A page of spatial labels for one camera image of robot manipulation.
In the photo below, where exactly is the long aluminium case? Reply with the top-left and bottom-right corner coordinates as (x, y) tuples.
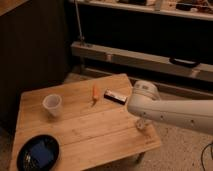
(71, 41), (213, 82)

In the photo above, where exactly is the black round plate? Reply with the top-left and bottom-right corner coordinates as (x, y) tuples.
(16, 134), (59, 171)

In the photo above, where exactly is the wooden table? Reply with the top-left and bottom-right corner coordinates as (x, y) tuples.
(9, 74), (161, 171)

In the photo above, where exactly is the blue sponge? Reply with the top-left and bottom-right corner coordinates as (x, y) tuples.
(30, 141), (54, 168)

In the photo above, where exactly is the black cable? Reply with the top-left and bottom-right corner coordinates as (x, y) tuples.
(200, 141), (213, 171)

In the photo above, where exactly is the black case handle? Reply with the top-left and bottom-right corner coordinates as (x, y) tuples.
(169, 58), (201, 68)

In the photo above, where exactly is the cluttered shelf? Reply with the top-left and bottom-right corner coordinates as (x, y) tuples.
(69, 0), (213, 21)

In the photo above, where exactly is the metal vertical pole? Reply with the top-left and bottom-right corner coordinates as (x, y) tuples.
(74, 0), (84, 46)

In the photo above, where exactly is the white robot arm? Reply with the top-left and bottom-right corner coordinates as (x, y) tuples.
(127, 80), (213, 135)

